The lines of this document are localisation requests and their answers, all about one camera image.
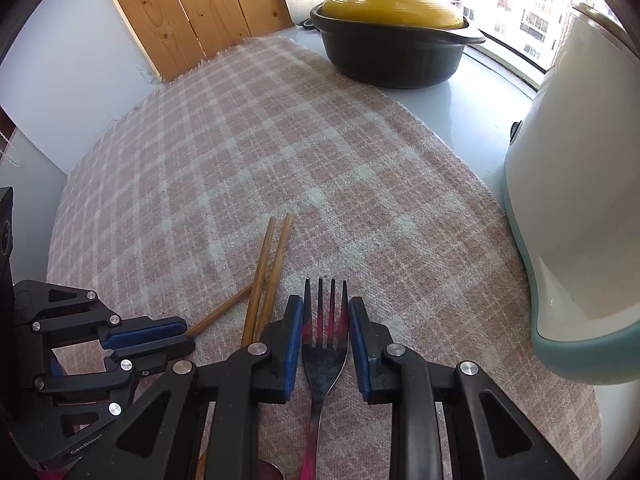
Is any pink checked cloth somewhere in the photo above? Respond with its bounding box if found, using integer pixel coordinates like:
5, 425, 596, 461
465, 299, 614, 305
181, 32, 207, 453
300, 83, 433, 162
46, 36, 603, 480

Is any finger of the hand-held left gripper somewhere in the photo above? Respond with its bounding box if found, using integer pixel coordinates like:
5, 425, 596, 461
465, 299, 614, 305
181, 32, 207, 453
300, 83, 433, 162
11, 336, 197, 468
14, 280, 187, 350

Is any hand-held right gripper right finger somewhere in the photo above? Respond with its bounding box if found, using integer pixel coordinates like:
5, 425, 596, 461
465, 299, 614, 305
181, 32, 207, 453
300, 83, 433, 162
348, 296, 576, 480

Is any black clay pot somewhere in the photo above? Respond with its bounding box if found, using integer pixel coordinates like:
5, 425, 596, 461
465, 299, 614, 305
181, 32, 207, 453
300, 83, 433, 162
302, 2, 487, 91

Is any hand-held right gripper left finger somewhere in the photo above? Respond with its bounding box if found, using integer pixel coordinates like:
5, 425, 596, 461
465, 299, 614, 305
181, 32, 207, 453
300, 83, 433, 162
65, 296, 304, 480

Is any knotty wooden plank board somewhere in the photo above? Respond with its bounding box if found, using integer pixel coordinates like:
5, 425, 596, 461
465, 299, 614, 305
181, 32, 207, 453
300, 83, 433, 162
98, 0, 294, 82

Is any apartment building outside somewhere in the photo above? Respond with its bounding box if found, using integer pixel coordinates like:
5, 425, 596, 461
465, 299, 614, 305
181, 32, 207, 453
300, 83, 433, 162
415, 0, 591, 68

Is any red-tipped wooden chopstick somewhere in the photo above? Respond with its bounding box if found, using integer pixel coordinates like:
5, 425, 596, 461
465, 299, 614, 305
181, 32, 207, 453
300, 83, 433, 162
185, 282, 256, 337
255, 212, 294, 342
240, 216, 277, 348

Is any white teal electric pot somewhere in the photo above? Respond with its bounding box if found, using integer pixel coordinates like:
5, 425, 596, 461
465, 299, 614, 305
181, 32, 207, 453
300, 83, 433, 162
502, 2, 640, 386

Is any metal fork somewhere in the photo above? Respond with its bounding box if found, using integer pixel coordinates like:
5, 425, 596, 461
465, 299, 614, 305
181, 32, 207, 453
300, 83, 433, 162
301, 277, 349, 480

